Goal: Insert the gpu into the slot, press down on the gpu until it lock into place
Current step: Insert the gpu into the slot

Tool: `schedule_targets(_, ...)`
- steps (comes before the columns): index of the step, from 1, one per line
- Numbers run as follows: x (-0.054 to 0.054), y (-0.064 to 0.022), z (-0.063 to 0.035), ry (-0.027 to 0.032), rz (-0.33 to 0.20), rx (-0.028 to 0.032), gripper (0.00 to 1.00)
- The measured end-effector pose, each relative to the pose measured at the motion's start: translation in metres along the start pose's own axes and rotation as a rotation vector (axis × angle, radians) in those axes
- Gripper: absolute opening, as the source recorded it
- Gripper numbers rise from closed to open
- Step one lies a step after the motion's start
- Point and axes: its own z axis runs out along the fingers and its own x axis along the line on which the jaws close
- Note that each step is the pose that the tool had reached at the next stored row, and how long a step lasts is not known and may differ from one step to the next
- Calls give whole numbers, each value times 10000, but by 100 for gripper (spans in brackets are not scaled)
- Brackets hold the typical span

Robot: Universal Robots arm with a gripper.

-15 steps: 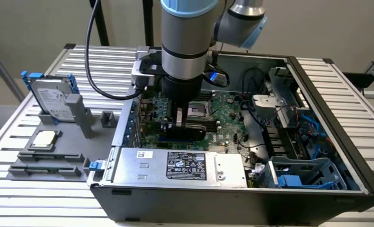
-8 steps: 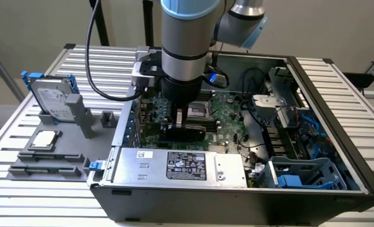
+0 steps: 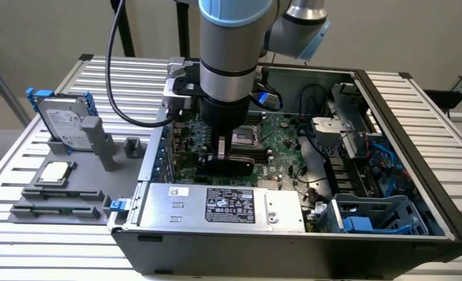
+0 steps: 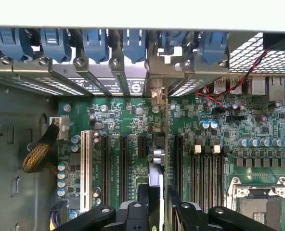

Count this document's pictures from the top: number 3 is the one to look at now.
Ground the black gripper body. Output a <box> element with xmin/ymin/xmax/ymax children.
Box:
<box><xmin>198</xmin><ymin>97</ymin><xmax>250</xmax><ymax>139</ymax></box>

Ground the CPU socket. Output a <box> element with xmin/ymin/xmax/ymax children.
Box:
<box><xmin>231</xmin><ymin>126</ymin><xmax>260</xmax><ymax>148</ymax></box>

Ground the green motherboard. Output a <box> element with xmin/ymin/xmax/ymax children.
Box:
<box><xmin>167</xmin><ymin>110</ymin><xmax>318</xmax><ymax>203</ymax></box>

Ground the silver chipset heatsink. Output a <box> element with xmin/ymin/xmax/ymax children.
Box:
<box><xmin>258</xmin><ymin>179</ymin><xmax>291</xmax><ymax>191</ymax></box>

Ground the silver power supply unit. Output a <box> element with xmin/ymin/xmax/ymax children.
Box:
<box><xmin>137</xmin><ymin>183</ymin><xmax>308</xmax><ymax>234</ymax></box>

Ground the silver drive cage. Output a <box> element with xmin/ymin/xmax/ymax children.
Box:
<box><xmin>310</xmin><ymin>83</ymin><xmax>384</xmax><ymax>159</ymax></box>

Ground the black stand pole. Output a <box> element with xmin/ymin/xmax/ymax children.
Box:
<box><xmin>118</xmin><ymin>0</ymin><xmax>137</xmax><ymax>58</ymax></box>
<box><xmin>174</xmin><ymin>0</ymin><xmax>189</xmax><ymax>58</ymax></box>

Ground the blue case latch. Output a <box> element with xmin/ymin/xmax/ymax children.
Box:
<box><xmin>109</xmin><ymin>198</ymin><xmax>131</xmax><ymax>212</ymax></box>

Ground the grey parts rack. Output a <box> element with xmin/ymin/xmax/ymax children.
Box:
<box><xmin>9</xmin><ymin>115</ymin><xmax>150</xmax><ymax>226</ymax></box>

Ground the black open PC case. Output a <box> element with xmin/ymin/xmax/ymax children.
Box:
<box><xmin>109</xmin><ymin>65</ymin><xmax>462</xmax><ymax>278</ymax></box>

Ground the silver CPU chip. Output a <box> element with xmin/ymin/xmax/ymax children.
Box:
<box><xmin>34</xmin><ymin>160</ymin><xmax>78</xmax><ymax>187</ymax></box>

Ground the grey disk bay cage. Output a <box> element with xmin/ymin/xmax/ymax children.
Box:
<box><xmin>315</xmin><ymin>193</ymin><xmax>427</xmax><ymax>235</ymax></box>

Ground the black box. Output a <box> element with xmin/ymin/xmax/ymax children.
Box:
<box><xmin>423</xmin><ymin>89</ymin><xmax>462</xmax><ymax>109</ymax></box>

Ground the grey metal pole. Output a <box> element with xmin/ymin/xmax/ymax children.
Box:
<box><xmin>0</xmin><ymin>48</ymin><xmax>25</xmax><ymax>128</ymax></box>

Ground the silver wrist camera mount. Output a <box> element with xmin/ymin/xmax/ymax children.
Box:
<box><xmin>161</xmin><ymin>56</ymin><xmax>205</xmax><ymax>112</ymax></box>

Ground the black power wire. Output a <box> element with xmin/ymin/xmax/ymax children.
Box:
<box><xmin>296</xmin><ymin>84</ymin><xmax>328</xmax><ymax>124</ymax></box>

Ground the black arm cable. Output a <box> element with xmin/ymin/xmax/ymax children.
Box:
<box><xmin>105</xmin><ymin>0</ymin><xmax>175</xmax><ymax>128</ymax></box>

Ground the hard disk with blue bracket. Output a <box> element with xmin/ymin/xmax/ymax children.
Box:
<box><xmin>25</xmin><ymin>87</ymin><xmax>99</xmax><ymax>153</ymax></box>

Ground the blue SATA wire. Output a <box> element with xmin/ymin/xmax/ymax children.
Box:
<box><xmin>364</xmin><ymin>140</ymin><xmax>410</xmax><ymax>203</ymax></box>

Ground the blue disk bracket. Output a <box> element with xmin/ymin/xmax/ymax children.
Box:
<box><xmin>342</xmin><ymin>217</ymin><xmax>376</xmax><ymax>234</ymax></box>

